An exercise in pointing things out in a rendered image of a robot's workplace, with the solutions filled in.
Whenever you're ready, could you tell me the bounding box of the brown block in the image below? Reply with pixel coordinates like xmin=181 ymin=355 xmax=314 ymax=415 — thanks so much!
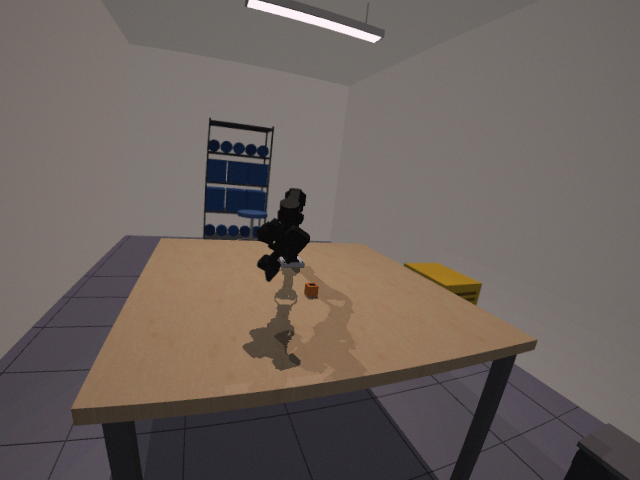
xmin=304 ymin=283 xmax=319 ymax=297

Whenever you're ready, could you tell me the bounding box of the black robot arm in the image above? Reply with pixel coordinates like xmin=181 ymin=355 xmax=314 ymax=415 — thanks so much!
xmin=256 ymin=188 xmax=306 ymax=248

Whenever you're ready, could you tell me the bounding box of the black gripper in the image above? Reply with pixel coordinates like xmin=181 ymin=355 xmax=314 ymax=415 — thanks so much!
xmin=257 ymin=226 xmax=310 ymax=282

